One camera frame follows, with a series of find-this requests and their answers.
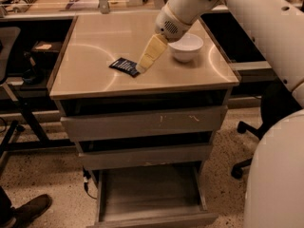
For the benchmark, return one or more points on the top grey drawer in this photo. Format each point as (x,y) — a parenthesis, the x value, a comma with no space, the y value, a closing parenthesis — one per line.
(143,123)

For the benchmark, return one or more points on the grey drawer cabinet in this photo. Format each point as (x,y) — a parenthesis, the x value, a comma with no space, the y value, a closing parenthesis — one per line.
(84,84)

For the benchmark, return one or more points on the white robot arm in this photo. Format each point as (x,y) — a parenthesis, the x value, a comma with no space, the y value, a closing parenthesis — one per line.
(274,195)

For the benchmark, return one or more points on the brown shoe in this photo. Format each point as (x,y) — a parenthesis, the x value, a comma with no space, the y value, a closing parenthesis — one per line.
(11,217)

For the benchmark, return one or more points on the open bottom grey drawer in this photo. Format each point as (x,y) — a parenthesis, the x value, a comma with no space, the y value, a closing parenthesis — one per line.
(159,196)

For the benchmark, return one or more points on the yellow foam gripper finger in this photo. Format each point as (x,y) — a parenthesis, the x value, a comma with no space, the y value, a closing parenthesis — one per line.
(153,50)

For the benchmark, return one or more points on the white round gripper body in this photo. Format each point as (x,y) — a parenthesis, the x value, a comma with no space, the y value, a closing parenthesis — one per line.
(168,27)

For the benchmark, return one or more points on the white ceramic bowl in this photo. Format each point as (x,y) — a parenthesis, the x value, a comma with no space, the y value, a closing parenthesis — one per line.
(187,48)

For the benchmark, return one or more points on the black box under desk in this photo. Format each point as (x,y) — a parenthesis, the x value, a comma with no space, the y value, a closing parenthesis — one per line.
(46,52)

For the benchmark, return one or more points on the middle grey drawer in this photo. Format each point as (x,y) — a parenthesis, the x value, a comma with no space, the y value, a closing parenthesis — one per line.
(145,156)

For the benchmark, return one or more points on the black office chair right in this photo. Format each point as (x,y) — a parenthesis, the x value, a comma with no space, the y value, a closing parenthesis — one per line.
(253,130)

